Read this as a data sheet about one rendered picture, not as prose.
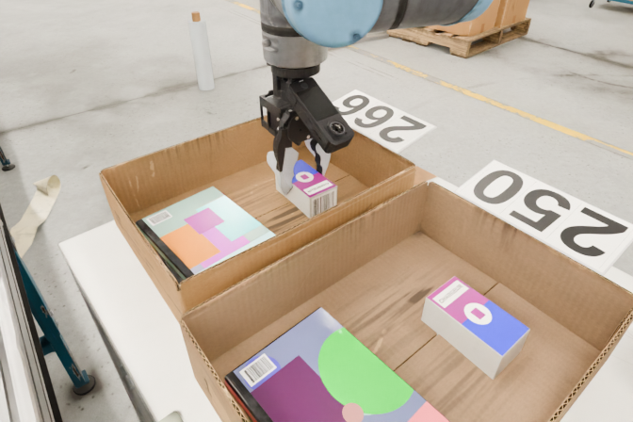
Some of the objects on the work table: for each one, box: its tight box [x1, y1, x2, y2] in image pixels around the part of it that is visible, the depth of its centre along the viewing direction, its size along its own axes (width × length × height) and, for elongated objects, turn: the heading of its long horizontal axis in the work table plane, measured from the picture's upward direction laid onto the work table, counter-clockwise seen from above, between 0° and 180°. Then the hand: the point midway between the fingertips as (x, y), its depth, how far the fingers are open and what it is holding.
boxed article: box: [421, 276, 530, 380], centre depth 51 cm, size 6×10×5 cm, turn 39°
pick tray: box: [179, 181, 633, 422], centre depth 46 cm, size 28×38×10 cm
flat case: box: [136, 187, 276, 280], centre depth 63 cm, size 14×19×2 cm
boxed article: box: [275, 160, 337, 219], centre depth 73 cm, size 6×10×5 cm, turn 37°
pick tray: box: [99, 115, 416, 324], centre depth 67 cm, size 28×38×10 cm
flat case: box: [224, 307, 450, 422], centre depth 43 cm, size 14×19×2 cm
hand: (305, 183), depth 72 cm, fingers open, 6 cm apart
